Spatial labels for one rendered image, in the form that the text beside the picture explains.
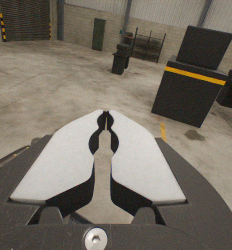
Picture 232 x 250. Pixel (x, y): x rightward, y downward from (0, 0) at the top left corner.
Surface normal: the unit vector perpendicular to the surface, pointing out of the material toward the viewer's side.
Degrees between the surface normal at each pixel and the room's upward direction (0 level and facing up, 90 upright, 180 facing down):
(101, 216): 0
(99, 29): 90
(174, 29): 90
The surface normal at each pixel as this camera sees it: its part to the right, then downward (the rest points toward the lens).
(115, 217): 0.18, -0.84
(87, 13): -0.20, 0.48
